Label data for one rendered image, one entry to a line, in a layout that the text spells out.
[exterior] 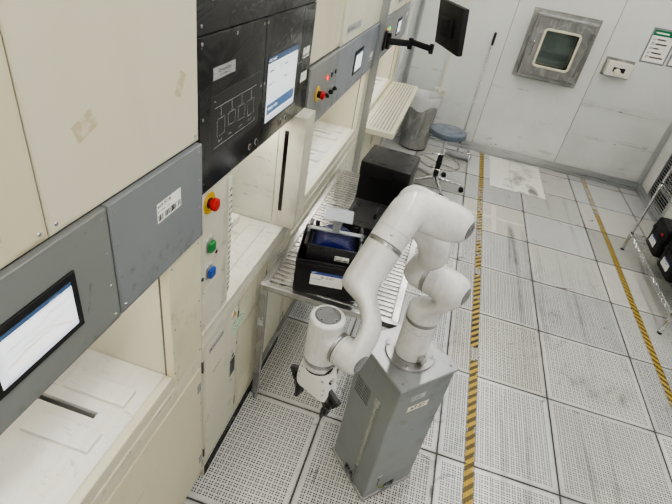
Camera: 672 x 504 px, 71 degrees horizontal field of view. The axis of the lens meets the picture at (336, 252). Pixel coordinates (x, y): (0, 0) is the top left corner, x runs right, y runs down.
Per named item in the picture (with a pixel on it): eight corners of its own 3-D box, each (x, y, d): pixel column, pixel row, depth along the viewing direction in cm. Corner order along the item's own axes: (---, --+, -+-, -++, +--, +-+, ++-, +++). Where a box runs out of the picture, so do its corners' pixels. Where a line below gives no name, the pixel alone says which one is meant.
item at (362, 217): (394, 254, 234) (400, 232, 227) (338, 238, 238) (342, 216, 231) (403, 226, 258) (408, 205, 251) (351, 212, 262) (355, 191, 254)
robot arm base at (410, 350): (443, 363, 179) (458, 328, 168) (404, 378, 170) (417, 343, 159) (414, 330, 192) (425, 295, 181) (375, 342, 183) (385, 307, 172)
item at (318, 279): (291, 290, 200) (295, 258, 190) (302, 253, 223) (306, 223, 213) (355, 302, 200) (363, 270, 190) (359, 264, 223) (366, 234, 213)
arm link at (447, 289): (416, 301, 177) (434, 250, 164) (459, 328, 169) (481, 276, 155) (399, 316, 169) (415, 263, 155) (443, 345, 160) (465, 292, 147)
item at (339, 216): (297, 284, 202) (305, 222, 184) (304, 257, 219) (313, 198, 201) (352, 295, 202) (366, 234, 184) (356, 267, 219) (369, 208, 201)
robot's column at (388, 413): (411, 476, 221) (460, 368, 178) (361, 502, 208) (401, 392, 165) (378, 428, 240) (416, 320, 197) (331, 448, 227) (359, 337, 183)
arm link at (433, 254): (438, 307, 161) (399, 284, 169) (457, 282, 165) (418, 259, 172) (435, 225, 119) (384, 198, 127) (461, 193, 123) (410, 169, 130)
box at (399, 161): (400, 215, 268) (411, 175, 253) (353, 200, 273) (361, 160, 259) (410, 194, 291) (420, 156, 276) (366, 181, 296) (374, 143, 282)
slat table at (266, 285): (362, 435, 236) (397, 325, 192) (251, 397, 244) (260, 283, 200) (401, 284, 341) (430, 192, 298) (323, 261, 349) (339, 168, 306)
